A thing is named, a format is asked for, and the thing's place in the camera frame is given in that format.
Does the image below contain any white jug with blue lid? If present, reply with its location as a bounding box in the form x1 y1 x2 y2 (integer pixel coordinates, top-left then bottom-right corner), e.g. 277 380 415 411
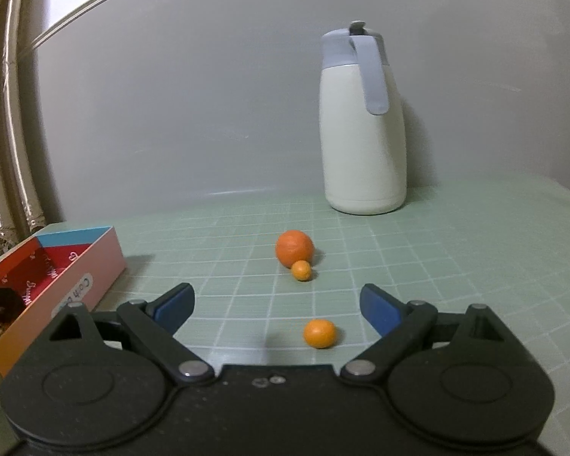
319 20 408 215

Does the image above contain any green grid cutting mat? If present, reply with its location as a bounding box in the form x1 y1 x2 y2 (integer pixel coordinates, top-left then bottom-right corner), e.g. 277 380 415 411
0 173 570 456

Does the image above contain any colourful red-lined cardboard box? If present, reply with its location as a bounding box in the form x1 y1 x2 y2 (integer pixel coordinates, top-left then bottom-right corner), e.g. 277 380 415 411
0 225 128 378

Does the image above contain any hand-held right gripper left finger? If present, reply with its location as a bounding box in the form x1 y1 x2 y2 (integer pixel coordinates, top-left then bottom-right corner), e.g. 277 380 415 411
43 283 215 385

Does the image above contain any beige satin curtain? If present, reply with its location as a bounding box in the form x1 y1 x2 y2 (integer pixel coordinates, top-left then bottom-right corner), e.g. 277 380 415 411
0 0 48 257

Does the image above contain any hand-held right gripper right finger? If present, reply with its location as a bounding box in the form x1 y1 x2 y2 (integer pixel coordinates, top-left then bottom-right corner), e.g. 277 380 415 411
340 284 514 385

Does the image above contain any large orange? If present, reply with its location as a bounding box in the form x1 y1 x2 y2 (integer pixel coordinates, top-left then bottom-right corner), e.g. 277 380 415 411
275 229 315 269

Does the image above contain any medium mandarin orange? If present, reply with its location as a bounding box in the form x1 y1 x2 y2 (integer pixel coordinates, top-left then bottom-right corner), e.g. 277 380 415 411
303 318 337 349

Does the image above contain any dark object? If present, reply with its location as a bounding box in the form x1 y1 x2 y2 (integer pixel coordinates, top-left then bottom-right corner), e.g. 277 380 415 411
0 285 24 325

